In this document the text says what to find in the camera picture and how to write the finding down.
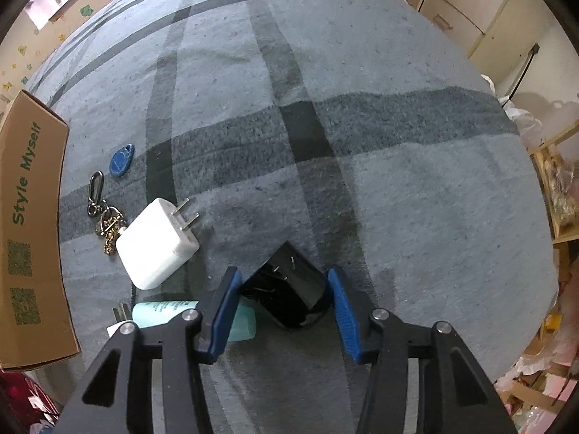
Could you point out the teal tube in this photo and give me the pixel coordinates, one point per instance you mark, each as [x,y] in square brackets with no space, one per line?
[154,312]

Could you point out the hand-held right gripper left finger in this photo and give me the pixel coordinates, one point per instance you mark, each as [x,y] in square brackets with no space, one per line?
[224,312]

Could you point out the large white charger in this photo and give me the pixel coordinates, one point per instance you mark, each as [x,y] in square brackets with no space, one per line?
[154,248]

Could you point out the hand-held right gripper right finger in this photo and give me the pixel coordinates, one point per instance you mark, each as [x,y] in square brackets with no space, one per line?
[343,312]

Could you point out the black charger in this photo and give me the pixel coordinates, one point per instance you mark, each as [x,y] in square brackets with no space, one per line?
[294,294]

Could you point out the blue key fob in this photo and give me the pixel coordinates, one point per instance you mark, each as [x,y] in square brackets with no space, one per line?
[121,162]

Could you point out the brown cardboard box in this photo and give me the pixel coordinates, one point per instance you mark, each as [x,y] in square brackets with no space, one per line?
[31,235]

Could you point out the white plastic bags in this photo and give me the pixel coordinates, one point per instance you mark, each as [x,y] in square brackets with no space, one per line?
[529,117]

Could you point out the small white charger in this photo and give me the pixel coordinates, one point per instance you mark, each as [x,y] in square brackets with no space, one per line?
[118,314]

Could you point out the wooden shelf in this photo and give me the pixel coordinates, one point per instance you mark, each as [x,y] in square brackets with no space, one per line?
[561,190]

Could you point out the beige wardrobe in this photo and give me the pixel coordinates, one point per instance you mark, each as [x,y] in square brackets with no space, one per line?
[488,9]

